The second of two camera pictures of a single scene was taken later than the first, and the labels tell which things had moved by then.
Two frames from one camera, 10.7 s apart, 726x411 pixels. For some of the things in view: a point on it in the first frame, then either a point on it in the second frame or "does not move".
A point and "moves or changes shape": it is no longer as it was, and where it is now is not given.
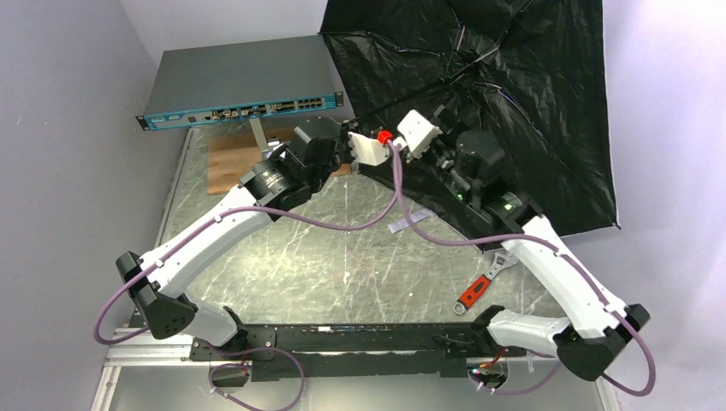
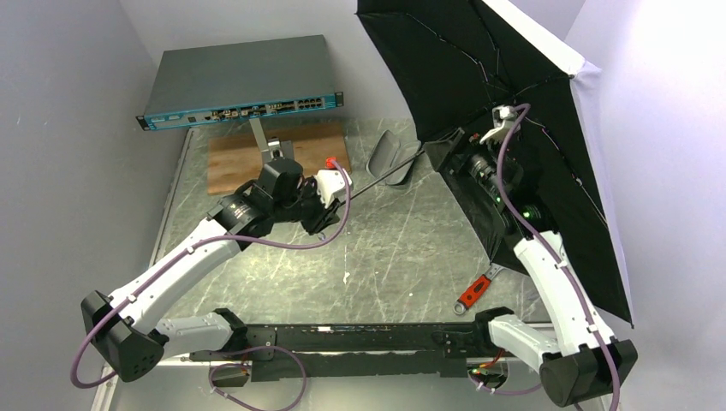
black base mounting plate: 361,351 does not move
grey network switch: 242,81 does not move
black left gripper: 345,145 → 312,215
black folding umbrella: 530,73 moves or changes shape
